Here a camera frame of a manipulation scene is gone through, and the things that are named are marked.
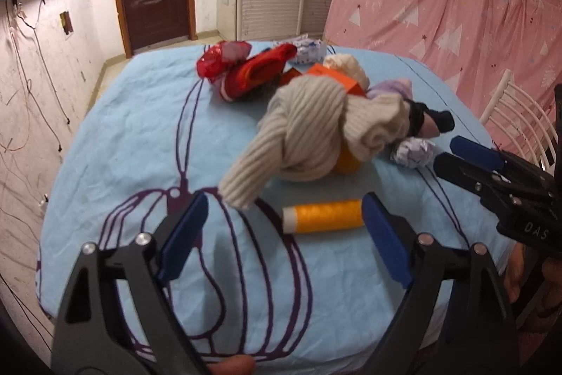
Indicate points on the pink tree-print curtain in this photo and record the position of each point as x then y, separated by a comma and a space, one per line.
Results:
468, 44

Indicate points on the light blue bed sheet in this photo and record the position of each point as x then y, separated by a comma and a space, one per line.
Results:
308, 304

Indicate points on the wall socket box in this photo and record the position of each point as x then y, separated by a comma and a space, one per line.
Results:
66, 24

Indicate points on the cream knit sock ball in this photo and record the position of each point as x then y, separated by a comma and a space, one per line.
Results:
349, 66

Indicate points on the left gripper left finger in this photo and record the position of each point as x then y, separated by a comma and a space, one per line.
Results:
91, 332

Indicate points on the red plastic bag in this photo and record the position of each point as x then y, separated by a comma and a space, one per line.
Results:
230, 68

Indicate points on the beige ribbed knit sock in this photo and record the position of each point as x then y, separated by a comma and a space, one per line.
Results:
301, 135

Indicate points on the orange cardboard box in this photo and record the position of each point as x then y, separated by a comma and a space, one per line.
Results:
346, 163

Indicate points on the black and pink sock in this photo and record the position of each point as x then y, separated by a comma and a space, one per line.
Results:
427, 123

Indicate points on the white metal chair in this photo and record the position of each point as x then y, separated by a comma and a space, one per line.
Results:
527, 129

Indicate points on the orange thread spool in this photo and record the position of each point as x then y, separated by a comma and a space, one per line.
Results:
322, 217

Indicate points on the person's right hand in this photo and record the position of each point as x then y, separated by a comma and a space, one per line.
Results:
514, 277

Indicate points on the patterned wrapper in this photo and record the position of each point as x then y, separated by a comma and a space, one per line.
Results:
309, 50

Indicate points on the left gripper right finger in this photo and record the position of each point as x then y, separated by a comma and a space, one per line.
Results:
478, 334

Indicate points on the lavender cloth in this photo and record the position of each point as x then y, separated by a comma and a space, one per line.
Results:
403, 87

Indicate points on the person's left hand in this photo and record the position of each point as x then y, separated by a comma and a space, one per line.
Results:
236, 365

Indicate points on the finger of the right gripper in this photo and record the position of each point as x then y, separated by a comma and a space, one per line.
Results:
475, 175
474, 153

